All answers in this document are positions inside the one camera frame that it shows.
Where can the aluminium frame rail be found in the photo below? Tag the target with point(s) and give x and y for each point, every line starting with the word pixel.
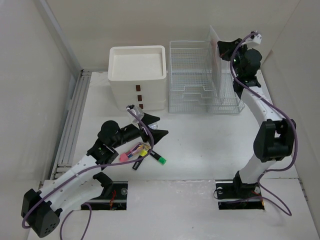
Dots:
pixel 76 97

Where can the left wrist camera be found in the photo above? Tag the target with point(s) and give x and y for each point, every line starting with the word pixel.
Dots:
pixel 135 112

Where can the small clear glue bottle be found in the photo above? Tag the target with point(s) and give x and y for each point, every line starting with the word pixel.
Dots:
pixel 153 126

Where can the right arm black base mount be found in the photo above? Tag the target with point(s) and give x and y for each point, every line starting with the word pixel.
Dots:
pixel 232 194

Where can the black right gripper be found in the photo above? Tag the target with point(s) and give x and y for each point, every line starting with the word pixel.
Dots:
pixel 226 48

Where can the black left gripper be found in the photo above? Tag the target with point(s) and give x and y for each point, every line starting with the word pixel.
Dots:
pixel 157 133

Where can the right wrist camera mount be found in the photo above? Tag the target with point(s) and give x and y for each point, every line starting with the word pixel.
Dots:
pixel 253 40

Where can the white three-drawer storage box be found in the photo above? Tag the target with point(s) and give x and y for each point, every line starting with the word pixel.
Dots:
pixel 138 76

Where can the white wire mesh organizer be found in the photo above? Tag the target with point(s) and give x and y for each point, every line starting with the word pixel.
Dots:
pixel 190 84

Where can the green cap black highlighter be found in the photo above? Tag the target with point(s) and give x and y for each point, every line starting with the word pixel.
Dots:
pixel 158 157

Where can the yellow cap black highlighter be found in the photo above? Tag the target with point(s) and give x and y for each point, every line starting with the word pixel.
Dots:
pixel 137 164

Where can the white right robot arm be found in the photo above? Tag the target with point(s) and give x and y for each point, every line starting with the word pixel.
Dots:
pixel 275 138

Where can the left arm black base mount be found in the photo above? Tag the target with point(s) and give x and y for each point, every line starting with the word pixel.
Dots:
pixel 113 196

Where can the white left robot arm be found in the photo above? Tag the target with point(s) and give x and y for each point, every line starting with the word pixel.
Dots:
pixel 41 210

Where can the red booklet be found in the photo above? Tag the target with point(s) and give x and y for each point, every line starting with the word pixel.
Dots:
pixel 215 61

